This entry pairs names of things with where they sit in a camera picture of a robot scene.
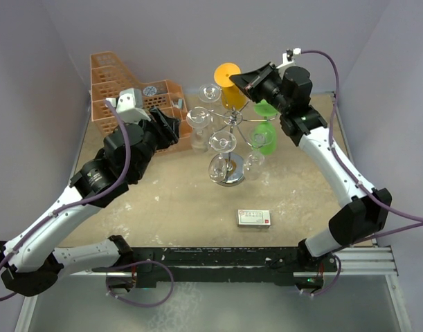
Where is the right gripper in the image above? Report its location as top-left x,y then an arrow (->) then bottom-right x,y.
231,62 -> 291,114

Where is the orange plastic file organizer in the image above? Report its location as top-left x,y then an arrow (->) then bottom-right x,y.
91,52 -> 192,154

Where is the black mounting frame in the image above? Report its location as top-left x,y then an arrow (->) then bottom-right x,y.
96,246 -> 337,288

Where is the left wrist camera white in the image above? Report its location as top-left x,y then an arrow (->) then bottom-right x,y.
107,88 -> 150,124

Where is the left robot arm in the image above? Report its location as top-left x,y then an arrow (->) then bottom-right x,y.
0,107 -> 181,297

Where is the chrome wine glass rack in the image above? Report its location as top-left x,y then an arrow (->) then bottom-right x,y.
197,82 -> 267,187

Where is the orange plastic goblet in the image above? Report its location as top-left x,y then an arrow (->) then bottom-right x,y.
214,62 -> 246,111

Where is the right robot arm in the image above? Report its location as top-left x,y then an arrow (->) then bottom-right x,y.
229,63 -> 392,270

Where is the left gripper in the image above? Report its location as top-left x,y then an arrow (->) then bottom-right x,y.
124,107 -> 179,181

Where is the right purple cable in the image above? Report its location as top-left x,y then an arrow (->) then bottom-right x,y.
299,49 -> 423,239

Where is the clear wine glass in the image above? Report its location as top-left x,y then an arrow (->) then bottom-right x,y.
186,107 -> 210,153
244,129 -> 272,180
208,130 -> 237,183
198,83 -> 222,103

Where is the green plastic goblet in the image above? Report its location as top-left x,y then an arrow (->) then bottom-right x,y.
249,100 -> 278,156

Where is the small white card box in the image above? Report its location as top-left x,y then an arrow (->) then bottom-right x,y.
237,209 -> 271,228

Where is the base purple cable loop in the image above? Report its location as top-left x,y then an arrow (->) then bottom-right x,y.
105,256 -> 177,307

